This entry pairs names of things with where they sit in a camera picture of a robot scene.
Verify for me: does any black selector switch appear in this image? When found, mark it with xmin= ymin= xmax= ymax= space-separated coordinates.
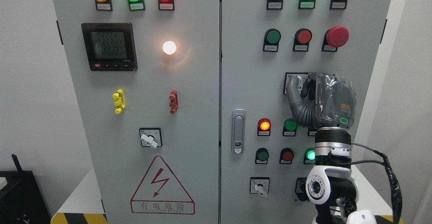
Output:
xmin=295 ymin=177 xmax=309 ymax=201

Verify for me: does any red push button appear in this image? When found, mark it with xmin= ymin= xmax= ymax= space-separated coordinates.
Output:
xmin=293 ymin=28 xmax=312 ymax=52
xmin=279 ymin=148 xmax=294 ymax=164

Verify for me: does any lower red push button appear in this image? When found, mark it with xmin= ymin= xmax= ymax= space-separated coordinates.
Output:
xmin=279 ymin=148 xmax=294 ymax=164

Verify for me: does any upper red push button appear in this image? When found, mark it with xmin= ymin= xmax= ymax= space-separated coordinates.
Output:
xmin=293 ymin=28 xmax=312 ymax=52

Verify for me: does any silver door handle lock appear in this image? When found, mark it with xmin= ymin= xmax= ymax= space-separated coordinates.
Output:
xmin=231 ymin=108 xmax=245 ymax=154

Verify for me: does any lower green push button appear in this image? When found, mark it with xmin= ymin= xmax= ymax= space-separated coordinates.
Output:
xmin=255 ymin=148 xmax=269 ymax=165

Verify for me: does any gray electrical cabinet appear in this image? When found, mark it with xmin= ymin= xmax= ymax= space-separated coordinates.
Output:
xmin=53 ymin=0 xmax=390 ymax=224

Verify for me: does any black braided cable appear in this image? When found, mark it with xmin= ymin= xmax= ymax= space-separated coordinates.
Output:
xmin=327 ymin=142 xmax=403 ymax=224

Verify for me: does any yellow terminal connector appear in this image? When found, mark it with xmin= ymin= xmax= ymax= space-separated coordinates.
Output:
xmin=112 ymin=90 xmax=125 ymax=114

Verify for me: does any lit red indicator light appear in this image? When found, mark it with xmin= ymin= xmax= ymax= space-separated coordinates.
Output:
xmin=257 ymin=118 xmax=271 ymax=136

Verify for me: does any black equipment case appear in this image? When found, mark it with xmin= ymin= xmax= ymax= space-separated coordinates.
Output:
xmin=0 ymin=154 xmax=51 ymax=224

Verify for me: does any red terminal connector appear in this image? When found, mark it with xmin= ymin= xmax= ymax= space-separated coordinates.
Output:
xmin=169 ymin=90 xmax=179 ymax=114

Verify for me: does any red emergency stop button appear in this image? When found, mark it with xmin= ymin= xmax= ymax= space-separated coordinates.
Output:
xmin=321 ymin=26 xmax=350 ymax=52

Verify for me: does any upper green push button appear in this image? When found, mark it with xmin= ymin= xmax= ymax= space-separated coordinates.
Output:
xmin=263 ymin=28 xmax=281 ymax=52

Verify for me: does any red electric hazard sticker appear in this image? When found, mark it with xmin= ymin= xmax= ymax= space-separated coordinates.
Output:
xmin=130 ymin=156 xmax=195 ymax=215

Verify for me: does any black digital power meter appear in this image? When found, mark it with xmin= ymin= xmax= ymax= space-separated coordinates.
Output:
xmin=81 ymin=23 xmax=138 ymax=71

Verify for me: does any middle green indicator light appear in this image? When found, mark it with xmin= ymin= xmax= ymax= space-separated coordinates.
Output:
xmin=282 ymin=118 xmax=298 ymax=137

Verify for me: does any lit green push button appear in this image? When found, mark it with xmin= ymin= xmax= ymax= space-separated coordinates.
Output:
xmin=303 ymin=148 xmax=315 ymax=165

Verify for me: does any gray robot hand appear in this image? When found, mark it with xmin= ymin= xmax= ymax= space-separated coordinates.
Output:
xmin=285 ymin=72 xmax=356 ymax=129

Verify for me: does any white glowing indicator light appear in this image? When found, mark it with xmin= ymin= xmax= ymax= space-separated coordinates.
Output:
xmin=162 ymin=41 xmax=177 ymax=55

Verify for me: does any left door gray rotary switch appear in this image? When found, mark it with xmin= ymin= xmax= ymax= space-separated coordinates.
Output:
xmin=139 ymin=127 xmax=163 ymax=149

